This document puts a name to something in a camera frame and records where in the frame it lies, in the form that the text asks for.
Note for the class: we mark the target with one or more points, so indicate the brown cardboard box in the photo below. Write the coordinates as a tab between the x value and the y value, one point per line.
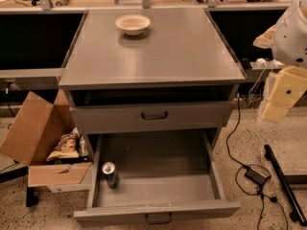
33	135

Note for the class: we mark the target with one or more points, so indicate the blue silver redbull can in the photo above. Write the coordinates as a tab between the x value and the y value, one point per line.
110	174

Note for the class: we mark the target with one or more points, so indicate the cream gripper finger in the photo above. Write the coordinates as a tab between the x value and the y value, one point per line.
284	90
264	40

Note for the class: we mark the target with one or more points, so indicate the open grey middle drawer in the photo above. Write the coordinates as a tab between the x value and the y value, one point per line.
164	176

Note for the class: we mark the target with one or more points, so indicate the grey drawer cabinet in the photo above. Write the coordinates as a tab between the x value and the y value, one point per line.
182	57

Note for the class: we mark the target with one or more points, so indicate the white power strip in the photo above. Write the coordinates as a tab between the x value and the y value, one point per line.
261	62

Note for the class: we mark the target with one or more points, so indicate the white ceramic bowl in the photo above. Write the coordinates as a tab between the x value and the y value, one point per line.
133	24

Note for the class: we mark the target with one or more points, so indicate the small bottle in box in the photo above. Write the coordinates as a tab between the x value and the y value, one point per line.
83	152

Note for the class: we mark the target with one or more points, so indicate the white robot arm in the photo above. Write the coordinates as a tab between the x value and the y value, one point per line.
287	39

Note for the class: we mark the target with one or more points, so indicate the snack chip bag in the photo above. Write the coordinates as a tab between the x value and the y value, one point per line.
66	148

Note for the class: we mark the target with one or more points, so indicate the grey top drawer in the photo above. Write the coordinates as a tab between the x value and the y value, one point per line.
150	117

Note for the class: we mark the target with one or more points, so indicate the black metal stand leg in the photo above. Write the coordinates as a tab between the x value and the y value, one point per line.
297	213

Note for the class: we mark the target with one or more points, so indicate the black power adapter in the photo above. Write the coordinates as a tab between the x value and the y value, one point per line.
257	177

